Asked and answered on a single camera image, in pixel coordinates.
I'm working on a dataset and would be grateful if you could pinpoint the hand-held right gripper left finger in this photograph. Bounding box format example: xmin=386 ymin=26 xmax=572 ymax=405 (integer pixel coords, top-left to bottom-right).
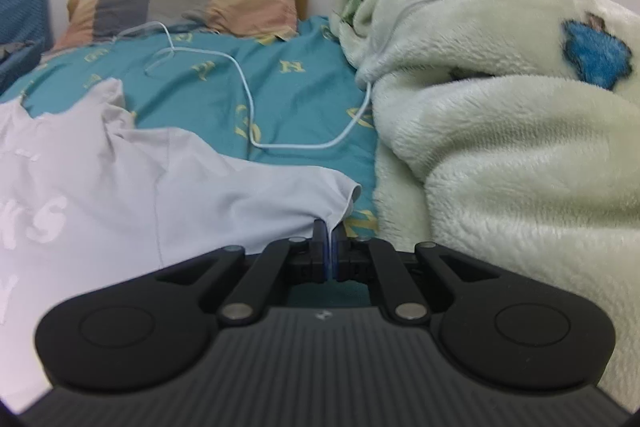
xmin=156 ymin=219 xmax=332 ymax=327

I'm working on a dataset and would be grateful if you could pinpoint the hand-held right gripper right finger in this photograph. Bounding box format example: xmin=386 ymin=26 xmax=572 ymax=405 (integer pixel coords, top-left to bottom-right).
xmin=331 ymin=222 xmax=501 ymax=327

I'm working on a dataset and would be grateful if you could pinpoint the white printed t-shirt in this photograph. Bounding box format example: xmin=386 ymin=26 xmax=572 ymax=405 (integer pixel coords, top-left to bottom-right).
xmin=0 ymin=77 xmax=363 ymax=413

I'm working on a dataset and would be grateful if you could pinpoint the teal printed bed sheet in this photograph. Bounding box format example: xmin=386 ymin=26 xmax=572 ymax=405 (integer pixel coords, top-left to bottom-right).
xmin=0 ymin=15 xmax=379 ymax=242

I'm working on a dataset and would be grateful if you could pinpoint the cream fleece printed blanket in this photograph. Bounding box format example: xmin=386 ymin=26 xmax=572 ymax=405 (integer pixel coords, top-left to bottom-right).
xmin=330 ymin=0 xmax=640 ymax=413

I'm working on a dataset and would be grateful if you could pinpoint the white cable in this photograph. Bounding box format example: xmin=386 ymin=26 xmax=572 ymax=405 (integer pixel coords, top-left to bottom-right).
xmin=112 ymin=22 xmax=373 ymax=150

